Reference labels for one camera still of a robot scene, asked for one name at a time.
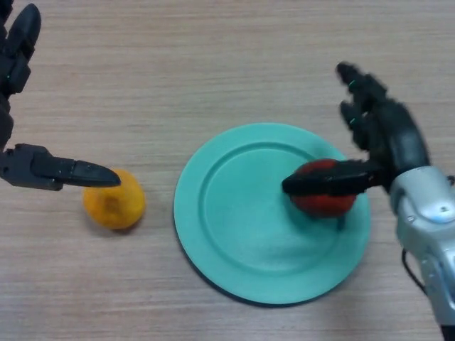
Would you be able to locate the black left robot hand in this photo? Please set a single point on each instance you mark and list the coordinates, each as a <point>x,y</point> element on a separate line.
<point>17,74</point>

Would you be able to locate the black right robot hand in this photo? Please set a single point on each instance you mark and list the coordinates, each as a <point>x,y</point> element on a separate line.
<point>394,135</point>

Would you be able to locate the red apple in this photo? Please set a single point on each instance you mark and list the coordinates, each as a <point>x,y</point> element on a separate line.
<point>320,206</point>

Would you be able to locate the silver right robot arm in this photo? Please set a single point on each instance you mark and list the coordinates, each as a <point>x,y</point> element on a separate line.
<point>426,220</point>

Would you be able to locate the green round plate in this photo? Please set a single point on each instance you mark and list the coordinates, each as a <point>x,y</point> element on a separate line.
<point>241,213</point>

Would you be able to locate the yellow orange pear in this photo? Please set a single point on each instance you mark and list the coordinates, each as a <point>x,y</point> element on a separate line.
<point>113,209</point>

